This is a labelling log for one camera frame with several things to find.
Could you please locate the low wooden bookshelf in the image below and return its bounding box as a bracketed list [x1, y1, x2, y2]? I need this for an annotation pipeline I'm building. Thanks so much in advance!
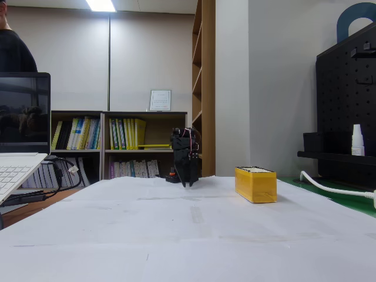
[101, 110, 189, 180]
[50, 110, 103, 189]

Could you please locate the black box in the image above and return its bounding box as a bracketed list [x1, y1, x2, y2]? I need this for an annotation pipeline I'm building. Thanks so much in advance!
[303, 132, 353, 156]

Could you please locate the white laptop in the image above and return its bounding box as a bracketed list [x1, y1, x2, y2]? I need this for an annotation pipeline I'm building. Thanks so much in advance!
[0, 72, 51, 206]

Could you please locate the black laptop cable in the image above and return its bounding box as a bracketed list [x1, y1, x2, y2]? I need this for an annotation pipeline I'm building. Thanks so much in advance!
[0, 156, 83, 208]

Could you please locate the yellow ring binder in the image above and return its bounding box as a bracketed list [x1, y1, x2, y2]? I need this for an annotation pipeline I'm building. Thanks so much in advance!
[135, 118, 147, 150]

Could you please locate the small white bottle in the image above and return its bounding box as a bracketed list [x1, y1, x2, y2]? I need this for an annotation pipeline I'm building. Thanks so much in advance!
[351, 123, 366, 156]

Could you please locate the blue arch shape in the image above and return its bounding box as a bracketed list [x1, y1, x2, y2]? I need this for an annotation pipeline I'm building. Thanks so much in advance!
[337, 2, 376, 43]

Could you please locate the black pegboard organiser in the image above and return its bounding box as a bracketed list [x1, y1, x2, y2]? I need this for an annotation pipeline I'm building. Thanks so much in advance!
[297, 22, 376, 183]

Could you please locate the person in dark shirt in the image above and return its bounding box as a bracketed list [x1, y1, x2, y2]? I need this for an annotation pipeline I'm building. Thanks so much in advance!
[0, 0, 39, 73]

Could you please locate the black pegboard hook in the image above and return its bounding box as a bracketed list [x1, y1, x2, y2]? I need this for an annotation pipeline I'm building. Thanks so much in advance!
[350, 43, 376, 59]

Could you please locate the tall wooden shelf unit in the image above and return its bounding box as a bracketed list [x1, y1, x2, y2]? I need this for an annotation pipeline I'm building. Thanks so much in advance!
[192, 0, 217, 177]

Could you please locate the framed white certificate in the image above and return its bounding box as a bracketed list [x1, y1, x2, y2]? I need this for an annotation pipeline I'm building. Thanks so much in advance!
[147, 89, 173, 112]

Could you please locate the thin yellow book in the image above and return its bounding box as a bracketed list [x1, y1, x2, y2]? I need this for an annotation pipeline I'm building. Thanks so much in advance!
[51, 120, 63, 150]

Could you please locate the orange black table clamp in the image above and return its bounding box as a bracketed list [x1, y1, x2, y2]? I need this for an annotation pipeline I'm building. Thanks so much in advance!
[165, 167, 179, 184]

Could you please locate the yellow rectangular box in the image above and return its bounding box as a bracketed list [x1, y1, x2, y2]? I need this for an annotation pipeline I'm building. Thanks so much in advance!
[234, 166, 277, 204]

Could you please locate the flat yellow folder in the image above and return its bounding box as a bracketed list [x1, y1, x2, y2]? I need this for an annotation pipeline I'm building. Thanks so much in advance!
[137, 143, 174, 150]

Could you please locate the black usb dongle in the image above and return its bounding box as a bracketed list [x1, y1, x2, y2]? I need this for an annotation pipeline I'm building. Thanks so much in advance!
[5, 190, 45, 207]

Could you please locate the white power strip cable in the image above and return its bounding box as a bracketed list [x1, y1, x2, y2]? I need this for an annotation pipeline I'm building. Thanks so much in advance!
[299, 170, 376, 199]

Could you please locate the white taped paper cover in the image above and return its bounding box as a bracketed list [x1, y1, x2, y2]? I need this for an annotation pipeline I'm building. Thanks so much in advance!
[0, 175, 376, 282]

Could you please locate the ceiling light panel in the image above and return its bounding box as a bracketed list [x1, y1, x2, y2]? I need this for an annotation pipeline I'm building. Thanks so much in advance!
[85, 0, 117, 13]

